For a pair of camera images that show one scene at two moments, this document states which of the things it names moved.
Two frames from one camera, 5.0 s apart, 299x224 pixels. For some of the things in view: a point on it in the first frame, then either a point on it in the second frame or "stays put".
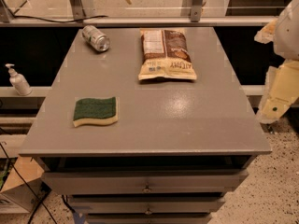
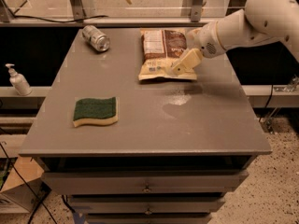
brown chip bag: x=166 y=53 stays put
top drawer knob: x=147 y=189 stays put
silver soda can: x=96 y=38 stays put
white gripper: x=288 y=36 to x=206 y=40
